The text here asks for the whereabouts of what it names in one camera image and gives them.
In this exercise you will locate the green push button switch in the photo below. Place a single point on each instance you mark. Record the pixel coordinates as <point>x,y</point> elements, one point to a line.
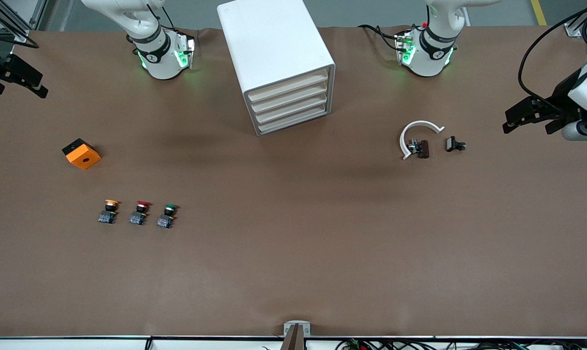
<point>167,217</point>

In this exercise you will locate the dark brown connector block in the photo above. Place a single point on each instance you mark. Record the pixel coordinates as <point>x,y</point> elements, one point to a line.
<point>422,148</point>

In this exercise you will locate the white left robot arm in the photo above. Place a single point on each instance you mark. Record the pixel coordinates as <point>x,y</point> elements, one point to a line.
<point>429,53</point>

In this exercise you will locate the grey metal bracket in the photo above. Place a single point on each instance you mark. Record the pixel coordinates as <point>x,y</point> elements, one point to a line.
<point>288,328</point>

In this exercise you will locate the small black clip part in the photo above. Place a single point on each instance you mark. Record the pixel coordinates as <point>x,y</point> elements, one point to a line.
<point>453,144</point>

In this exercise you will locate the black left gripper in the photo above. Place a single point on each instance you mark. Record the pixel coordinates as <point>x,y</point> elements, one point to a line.
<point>560,96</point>

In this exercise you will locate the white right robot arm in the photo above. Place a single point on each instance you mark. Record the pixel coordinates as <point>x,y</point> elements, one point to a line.
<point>152,53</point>

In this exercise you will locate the yellow push button switch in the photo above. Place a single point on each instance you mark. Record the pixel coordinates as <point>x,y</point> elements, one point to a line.
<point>109,213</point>

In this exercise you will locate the orange button enclosure box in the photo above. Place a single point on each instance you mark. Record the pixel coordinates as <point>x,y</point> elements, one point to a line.
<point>81,155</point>

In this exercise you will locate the brown vertical bar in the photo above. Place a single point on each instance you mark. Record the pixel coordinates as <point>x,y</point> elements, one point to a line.
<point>293,340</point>

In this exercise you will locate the white table edge rail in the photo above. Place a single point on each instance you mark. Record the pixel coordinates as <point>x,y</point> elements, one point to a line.
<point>79,344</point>

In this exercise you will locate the white curved plastic part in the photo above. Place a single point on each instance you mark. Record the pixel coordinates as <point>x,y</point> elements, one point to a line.
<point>419,123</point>

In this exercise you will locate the red push button switch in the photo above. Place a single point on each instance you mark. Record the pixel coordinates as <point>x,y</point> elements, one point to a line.
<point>139,214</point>

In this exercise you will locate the aluminium frame profile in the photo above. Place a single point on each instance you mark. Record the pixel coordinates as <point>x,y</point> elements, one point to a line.
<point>35,14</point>
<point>578,26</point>

